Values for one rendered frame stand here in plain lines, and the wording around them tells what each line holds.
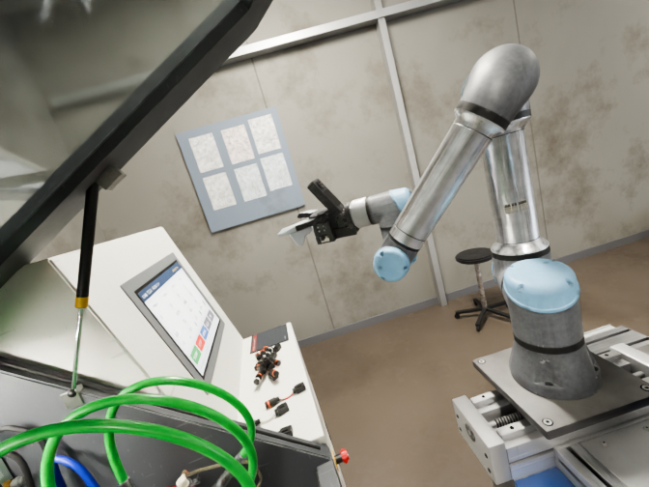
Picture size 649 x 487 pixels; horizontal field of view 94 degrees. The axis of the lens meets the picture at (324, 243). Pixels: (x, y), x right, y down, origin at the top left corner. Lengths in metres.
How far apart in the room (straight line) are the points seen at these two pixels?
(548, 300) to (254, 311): 2.76
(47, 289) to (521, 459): 0.94
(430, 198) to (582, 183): 3.55
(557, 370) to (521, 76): 0.52
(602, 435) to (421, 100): 2.82
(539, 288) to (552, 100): 3.33
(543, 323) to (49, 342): 0.91
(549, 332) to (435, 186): 0.34
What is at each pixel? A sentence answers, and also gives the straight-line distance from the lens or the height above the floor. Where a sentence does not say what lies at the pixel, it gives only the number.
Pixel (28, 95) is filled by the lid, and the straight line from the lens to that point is 0.45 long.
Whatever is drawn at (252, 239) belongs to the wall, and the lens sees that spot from 2.96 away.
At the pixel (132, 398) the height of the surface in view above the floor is 1.33.
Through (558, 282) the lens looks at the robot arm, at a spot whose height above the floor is 1.26.
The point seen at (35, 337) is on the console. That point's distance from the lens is 0.79.
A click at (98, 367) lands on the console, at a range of 0.77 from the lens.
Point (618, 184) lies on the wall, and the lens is 4.43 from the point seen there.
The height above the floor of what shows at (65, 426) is 1.37.
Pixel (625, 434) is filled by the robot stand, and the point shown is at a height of 0.95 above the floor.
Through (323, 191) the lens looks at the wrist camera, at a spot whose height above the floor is 1.52.
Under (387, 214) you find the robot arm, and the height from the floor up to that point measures 1.42.
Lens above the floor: 1.55
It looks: 11 degrees down
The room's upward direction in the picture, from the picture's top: 16 degrees counter-clockwise
